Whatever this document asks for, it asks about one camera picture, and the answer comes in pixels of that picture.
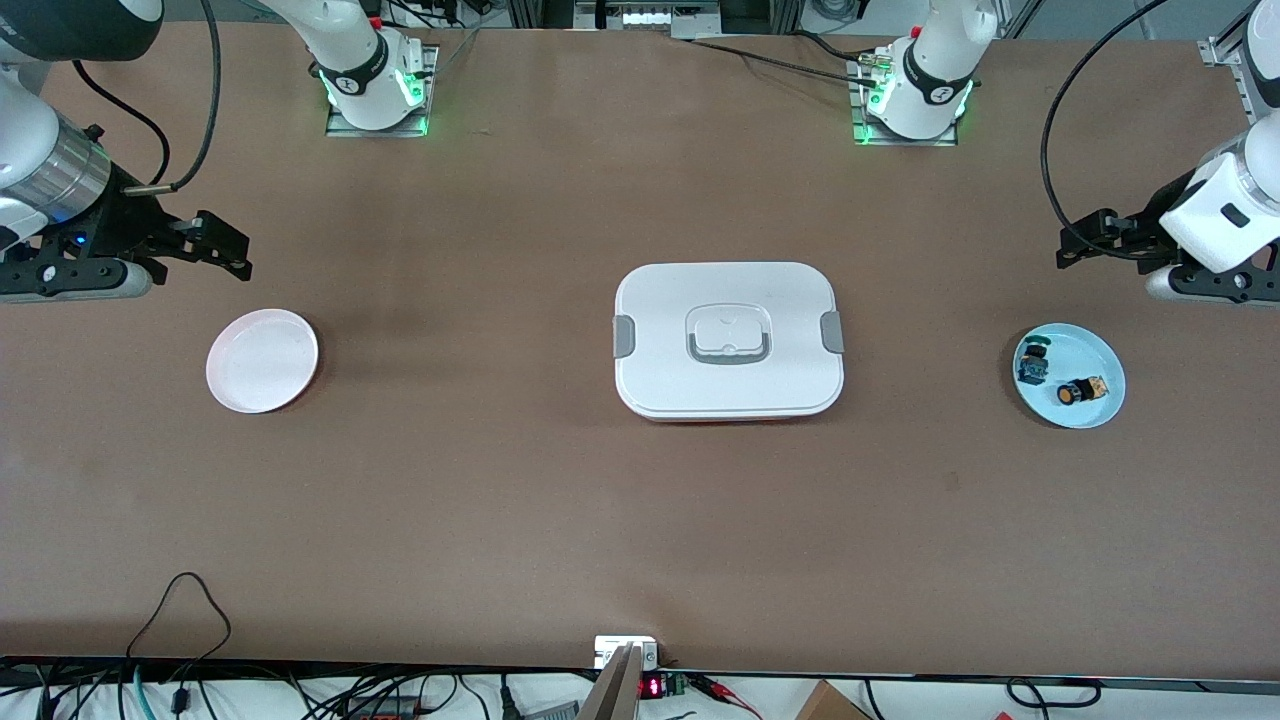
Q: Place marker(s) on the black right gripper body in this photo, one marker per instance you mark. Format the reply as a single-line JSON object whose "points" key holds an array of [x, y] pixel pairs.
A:
{"points": [[128, 226]]}

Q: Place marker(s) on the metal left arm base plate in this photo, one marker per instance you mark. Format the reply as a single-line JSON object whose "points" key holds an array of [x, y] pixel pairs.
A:
{"points": [[862, 110]]}

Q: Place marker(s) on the white lidded lunch box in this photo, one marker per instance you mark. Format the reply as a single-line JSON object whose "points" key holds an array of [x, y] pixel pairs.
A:
{"points": [[728, 380]]}

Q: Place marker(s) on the red clip leads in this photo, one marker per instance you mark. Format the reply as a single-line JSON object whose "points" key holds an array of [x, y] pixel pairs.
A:
{"points": [[725, 692]]}

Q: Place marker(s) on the small white bracket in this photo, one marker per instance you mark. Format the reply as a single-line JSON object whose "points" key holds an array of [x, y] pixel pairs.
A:
{"points": [[612, 648]]}

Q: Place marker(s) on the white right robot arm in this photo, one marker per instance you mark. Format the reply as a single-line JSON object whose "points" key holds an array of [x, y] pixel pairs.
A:
{"points": [[345, 40]]}

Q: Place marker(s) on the brown cardboard box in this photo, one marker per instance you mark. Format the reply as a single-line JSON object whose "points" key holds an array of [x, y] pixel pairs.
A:
{"points": [[828, 703]]}

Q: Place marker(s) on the orange push-button switch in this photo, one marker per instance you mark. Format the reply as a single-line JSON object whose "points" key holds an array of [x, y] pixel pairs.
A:
{"points": [[1080, 391]]}

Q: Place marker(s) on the blue push-button switch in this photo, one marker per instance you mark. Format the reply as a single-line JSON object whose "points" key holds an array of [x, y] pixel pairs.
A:
{"points": [[1033, 365]]}

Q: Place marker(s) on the aluminium profile rail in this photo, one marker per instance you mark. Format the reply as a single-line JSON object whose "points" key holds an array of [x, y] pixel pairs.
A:
{"points": [[1225, 60]]}

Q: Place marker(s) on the red digit display module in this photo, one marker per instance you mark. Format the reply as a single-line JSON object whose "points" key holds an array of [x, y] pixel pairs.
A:
{"points": [[652, 687]]}

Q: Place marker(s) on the light blue round plate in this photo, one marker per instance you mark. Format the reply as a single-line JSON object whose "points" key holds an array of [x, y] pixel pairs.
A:
{"points": [[1085, 350]]}

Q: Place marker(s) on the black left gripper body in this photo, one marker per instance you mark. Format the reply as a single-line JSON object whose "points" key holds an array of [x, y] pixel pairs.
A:
{"points": [[1137, 237]]}

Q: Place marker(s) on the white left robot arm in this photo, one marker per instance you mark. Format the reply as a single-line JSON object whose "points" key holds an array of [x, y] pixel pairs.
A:
{"points": [[935, 70]]}

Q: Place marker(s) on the pink round plate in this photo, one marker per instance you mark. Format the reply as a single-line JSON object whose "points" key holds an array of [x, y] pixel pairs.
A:
{"points": [[262, 360]]}

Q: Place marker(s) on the grey camera stand beam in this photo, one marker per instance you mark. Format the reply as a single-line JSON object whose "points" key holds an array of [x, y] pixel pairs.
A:
{"points": [[612, 690]]}

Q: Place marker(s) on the aluminium frame rack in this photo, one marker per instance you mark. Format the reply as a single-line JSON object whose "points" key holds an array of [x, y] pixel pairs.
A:
{"points": [[660, 18]]}

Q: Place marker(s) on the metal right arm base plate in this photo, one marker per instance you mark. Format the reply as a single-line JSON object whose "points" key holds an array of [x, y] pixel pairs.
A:
{"points": [[425, 60]]}

